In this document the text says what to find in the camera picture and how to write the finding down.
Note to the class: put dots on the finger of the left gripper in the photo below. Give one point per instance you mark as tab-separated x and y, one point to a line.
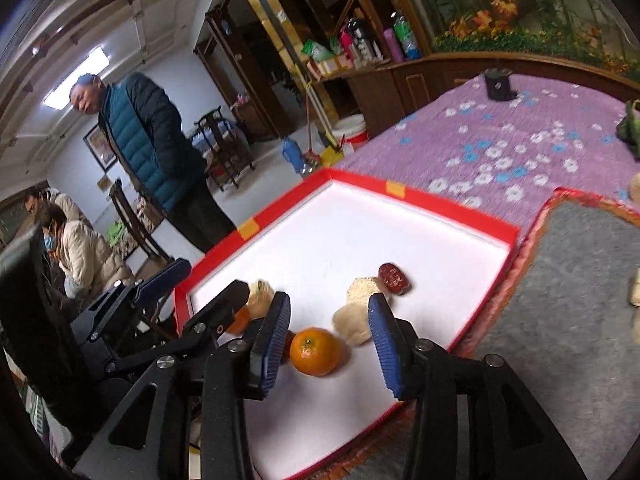
219	313
150	291

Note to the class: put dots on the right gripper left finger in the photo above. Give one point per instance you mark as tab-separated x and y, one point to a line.
268	347

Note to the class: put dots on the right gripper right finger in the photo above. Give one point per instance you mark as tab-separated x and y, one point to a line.
390	349

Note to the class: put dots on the red date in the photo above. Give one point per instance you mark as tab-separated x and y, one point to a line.
394	279
287	346

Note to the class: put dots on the small orange mandarin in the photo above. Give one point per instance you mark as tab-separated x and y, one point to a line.
241	320

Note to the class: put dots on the large orange mandarin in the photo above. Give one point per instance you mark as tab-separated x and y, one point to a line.
315	352

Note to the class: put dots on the sugarcane chunk with bark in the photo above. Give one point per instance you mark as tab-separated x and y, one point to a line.
260	299

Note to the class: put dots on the white octagonal cane chunk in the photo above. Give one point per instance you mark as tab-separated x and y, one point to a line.
352	324

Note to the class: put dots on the pale sugarcane chunk tall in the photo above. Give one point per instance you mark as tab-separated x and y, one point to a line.
634	289

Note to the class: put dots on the small white cane chunk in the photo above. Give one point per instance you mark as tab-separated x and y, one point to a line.
362	289

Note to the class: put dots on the seated person beige jacket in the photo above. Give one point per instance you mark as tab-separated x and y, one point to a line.
89	264

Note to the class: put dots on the red white tray box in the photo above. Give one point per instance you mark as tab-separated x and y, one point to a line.
312	243

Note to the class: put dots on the dark wooden chair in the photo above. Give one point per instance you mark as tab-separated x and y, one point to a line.
225	149

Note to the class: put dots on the framed landscape painting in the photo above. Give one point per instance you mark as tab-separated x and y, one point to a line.
99	147

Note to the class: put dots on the grey felt mat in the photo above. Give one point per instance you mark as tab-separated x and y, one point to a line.
546	383

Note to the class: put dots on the man in teal jacket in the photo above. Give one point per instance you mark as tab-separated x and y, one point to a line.
144	130

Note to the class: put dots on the blue water jug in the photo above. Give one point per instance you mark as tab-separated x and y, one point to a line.
293	155

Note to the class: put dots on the purple floral tablecloth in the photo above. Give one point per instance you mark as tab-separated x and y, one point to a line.
506	158

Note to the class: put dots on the white plastic bucket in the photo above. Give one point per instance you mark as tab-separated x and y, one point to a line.
351	132

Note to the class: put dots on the cane chunk on purple cloth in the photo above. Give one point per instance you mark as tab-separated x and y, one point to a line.
634	188

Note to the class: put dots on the pink thermos bottle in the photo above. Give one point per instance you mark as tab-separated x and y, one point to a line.
396	52

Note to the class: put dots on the steel thermos flask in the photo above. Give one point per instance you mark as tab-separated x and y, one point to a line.
366	48

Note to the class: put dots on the green leafy vegetable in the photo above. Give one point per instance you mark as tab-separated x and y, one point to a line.
628	129

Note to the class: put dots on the green plastic bottle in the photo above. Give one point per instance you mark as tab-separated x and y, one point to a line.
405	36

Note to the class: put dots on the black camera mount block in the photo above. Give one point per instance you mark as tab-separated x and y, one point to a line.
498	85

